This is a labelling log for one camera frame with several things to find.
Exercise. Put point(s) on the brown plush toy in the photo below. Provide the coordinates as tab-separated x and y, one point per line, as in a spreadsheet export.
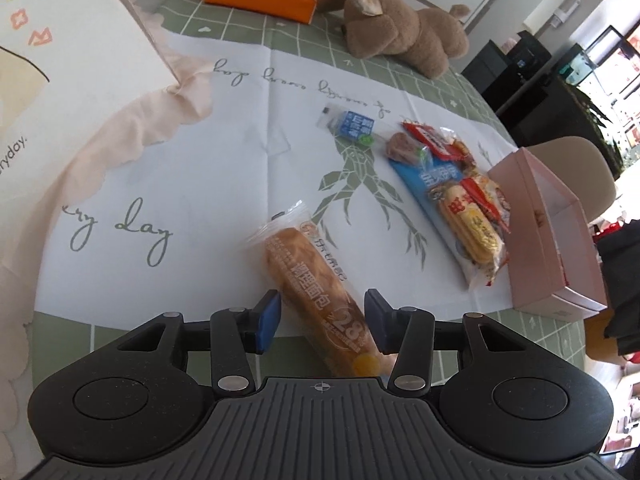
400	30

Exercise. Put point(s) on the white printed paper bag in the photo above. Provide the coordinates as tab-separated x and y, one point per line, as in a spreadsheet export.
75	35

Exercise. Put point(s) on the pink box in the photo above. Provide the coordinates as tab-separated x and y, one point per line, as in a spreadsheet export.
535	250

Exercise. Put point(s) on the beige chair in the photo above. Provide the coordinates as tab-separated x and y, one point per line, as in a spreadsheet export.
590	170

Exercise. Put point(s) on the pink frilly cloth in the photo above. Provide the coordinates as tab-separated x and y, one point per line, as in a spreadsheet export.
100	145

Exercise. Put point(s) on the bread packet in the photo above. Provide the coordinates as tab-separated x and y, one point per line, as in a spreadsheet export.
310	280

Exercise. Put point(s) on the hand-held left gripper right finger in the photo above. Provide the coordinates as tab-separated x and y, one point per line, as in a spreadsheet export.
376	320

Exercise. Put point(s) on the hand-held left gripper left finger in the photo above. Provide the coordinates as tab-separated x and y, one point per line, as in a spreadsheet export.
268	320

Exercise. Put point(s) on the large blue snack packet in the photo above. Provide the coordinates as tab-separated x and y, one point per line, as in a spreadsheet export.
417	182

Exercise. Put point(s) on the red yellow cracker packet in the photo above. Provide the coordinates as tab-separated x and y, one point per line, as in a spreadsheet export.
487	200

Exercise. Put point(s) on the green potted plant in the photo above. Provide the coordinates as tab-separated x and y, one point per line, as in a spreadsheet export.
597	110

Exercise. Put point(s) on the black cabinet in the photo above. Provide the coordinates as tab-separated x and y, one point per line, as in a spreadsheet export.
525	95

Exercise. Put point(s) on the small blue white packet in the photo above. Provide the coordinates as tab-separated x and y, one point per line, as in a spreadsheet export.
350	125

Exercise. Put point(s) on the green checked tablecloth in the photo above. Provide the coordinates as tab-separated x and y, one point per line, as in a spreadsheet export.
250	160

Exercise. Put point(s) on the brown snack in clear wrapper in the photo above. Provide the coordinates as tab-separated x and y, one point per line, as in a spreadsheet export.
402	147

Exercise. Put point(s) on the yellow rice cracker packet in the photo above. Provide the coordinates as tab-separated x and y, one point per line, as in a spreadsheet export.
470	230

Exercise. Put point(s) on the red snack packet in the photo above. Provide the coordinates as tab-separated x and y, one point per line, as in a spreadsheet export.
432	142

